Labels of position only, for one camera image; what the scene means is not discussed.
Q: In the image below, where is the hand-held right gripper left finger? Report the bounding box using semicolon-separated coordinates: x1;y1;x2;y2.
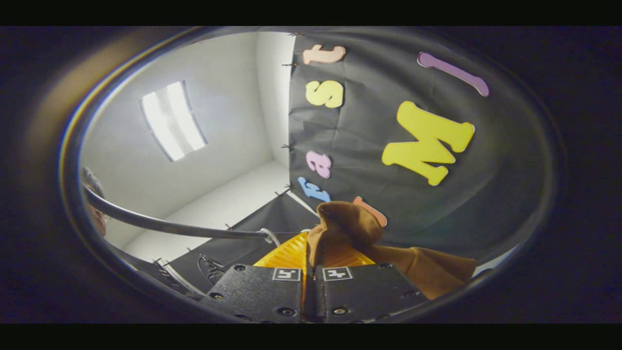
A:
201;232;309;324

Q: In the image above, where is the brown shirt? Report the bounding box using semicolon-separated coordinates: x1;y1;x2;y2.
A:
306;201;479;300

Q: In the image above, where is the large ceiling light panel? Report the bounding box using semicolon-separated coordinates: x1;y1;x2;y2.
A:
140;80;208;162

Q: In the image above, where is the white hanger with taped hook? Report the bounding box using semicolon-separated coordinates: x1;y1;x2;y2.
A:
259;227;282;248

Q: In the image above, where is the empty white clothes hanger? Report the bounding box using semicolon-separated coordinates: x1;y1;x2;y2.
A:
155;258;207;297

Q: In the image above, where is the person's head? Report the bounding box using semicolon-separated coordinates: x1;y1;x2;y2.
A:
80;165;108;239

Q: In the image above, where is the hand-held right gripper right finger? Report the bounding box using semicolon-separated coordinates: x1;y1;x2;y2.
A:
310;248;430;325

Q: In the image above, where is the black clothes rack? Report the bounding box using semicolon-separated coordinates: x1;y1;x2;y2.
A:
83;186;273;240

